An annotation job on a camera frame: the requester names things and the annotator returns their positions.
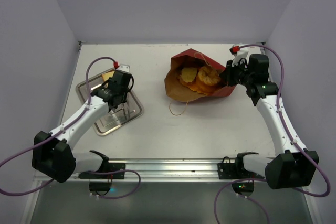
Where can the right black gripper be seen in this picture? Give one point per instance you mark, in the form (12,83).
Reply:
(228,74)

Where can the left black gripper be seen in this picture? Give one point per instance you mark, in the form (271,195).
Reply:
(118,102)

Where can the sugared round fake bun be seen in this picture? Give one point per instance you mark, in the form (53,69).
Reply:
(208,76)

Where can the fake triangle sandwich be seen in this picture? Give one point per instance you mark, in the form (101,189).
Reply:
(106,76)

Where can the red brown paper bag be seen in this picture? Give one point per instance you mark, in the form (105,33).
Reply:
(192,58)

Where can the fake bread slice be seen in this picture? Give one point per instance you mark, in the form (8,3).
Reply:
(188,74)

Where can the metal tongs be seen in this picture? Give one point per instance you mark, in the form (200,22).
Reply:
(126,110)

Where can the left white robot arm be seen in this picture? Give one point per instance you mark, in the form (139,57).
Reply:
(53,154)

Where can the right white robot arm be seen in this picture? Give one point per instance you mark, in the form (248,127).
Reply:
(278,121)

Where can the flat orange fake pastry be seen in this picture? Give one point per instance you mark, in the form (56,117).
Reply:
(206,90)

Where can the stainless steel tray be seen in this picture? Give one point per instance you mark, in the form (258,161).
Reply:
(114,119)

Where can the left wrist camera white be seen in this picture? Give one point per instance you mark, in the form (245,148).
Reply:
(121,67)

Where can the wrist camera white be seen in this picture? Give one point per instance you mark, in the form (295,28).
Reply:
(121,67)
(239,52)

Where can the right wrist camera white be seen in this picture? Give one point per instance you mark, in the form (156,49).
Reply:
(239,52)

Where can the aluminium mounting rail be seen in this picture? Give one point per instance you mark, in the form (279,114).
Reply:
(169,169)

